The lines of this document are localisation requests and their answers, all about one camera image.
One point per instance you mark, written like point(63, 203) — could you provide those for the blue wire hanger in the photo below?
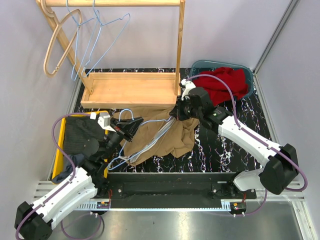
point(75, 74)
point(145, 143)
point(103, 40)

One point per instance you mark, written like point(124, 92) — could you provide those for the teal plastic basin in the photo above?
point(206, 65)

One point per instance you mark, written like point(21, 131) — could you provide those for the red cloth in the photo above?
point(235, 79)

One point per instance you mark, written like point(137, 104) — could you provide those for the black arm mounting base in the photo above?
point(173, 191)

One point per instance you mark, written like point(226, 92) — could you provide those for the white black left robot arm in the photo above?
point(78, 184)

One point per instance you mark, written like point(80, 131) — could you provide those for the wooden clothes rack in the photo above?
point(112, 89)

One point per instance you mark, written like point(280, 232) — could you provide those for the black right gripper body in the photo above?
point(185, 110)

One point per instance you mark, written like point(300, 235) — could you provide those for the dark grey folded clothes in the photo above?
point(83, 138)

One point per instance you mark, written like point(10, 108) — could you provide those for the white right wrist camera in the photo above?
point(187, 86)

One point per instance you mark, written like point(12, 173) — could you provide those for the yellow plastic crate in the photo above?
point(58, 164)

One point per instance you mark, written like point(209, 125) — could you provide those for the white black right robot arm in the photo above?
point(279, 163)

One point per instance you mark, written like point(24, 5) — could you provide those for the tan brown skirt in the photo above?
point(181, 138)

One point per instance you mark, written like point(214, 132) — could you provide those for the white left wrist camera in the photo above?
point(103, 119)

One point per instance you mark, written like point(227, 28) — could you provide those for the black marble pattern mat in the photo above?
point(211, 153)

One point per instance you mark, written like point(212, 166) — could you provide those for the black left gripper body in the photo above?
point(114, 139)

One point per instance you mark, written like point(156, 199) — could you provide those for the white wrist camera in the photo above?
point(103, 119)
point(187, 86)

